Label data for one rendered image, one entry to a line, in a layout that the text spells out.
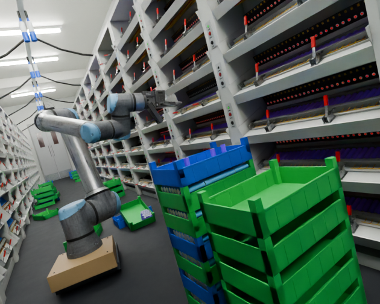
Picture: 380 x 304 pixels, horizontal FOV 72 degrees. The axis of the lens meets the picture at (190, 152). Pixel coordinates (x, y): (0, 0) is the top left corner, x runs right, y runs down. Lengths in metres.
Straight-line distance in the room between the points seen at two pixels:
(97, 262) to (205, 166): 0.85
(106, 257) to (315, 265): 1.04
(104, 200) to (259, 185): 1.05
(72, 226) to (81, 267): 0.22
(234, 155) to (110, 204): 0.96
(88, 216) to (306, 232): 1.20
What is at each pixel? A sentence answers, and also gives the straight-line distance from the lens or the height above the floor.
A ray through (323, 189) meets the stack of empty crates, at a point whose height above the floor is 0.42.
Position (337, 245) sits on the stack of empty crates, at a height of 0.28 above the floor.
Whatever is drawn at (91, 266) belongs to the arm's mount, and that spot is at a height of 0.11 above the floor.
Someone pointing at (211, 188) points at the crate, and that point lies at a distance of 0.83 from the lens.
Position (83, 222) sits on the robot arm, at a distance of 1.57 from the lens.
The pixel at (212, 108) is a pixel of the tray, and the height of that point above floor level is 0.70.
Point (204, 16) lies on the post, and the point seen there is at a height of 1.13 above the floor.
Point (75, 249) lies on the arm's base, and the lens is 1.59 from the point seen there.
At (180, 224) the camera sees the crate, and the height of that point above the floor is 0.35.
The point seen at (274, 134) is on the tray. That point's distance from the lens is 1.14.
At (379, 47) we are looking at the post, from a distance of 0.89.
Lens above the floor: 0.65
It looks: 6 degrees down
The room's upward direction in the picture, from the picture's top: 15 degrees counter-clockwise
